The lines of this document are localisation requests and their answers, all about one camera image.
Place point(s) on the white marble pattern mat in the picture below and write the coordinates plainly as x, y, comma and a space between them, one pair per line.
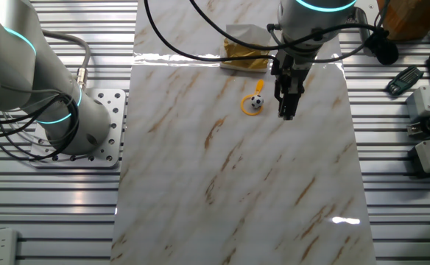
237, 184

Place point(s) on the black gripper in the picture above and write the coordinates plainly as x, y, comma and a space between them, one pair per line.
292, 71

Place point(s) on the grey junction box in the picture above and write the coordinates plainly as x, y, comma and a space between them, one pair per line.
421, 101

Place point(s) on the brown cardboard box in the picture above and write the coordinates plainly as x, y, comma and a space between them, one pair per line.
410, 18

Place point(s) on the gold tissue pack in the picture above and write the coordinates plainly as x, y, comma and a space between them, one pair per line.
237, 55

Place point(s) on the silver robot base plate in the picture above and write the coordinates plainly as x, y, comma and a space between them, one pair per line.
115, 110

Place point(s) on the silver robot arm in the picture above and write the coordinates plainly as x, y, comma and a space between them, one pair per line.
12, 62

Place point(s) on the small black white soccer ball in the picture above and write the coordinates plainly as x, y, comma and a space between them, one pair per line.
257, 101

